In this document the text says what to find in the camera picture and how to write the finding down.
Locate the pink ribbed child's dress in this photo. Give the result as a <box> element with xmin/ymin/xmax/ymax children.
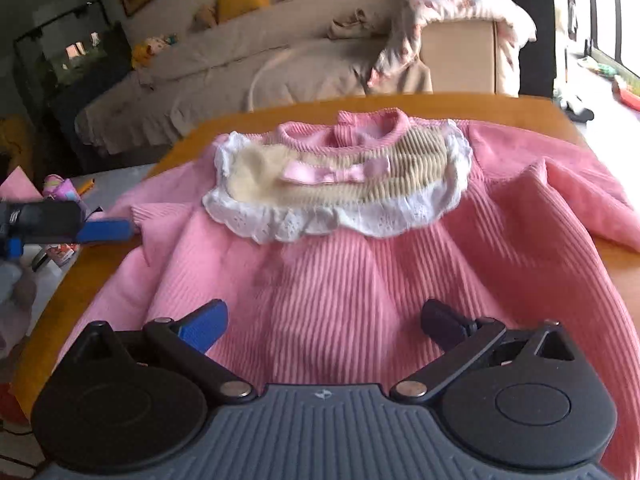
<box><xmin>80</xmin><ymin>108</ymin><xmax>639</xmax><ymax>479</ymax></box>

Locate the pink carton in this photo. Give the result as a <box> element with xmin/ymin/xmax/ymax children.
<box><xmin>0</xmin><ymin>167</ymin><xmax>42</xmax><ymax>203</ymax></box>

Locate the yellow plush toy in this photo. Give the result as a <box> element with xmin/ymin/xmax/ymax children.
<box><xmin>131</xmin><ymin>37</ymin><xmax>170</xmax><ymax>70</ymax></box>

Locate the beige covered sofa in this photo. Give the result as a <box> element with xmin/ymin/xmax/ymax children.
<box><xmin>74</xmin><ymin>0</ymin><xmax>522</xmax><ymax>156</ymax></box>

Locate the red plastic basin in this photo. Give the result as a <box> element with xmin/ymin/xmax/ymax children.
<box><xmin>612</xmin><ymin>75</ymin><xmax>640</xmax><ymax>112</ymax></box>

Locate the crumpled beige cloth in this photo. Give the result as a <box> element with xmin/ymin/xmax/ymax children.
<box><xmin>328</xmin><ymin>9</ymin><xmax>371</xmax><ymax>40</ymax></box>

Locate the floral pink blanket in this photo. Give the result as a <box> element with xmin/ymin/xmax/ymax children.
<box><xmin>367</xmin><ymin>0</ymin><xmax>537</xmax><ymax>96</ymax></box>

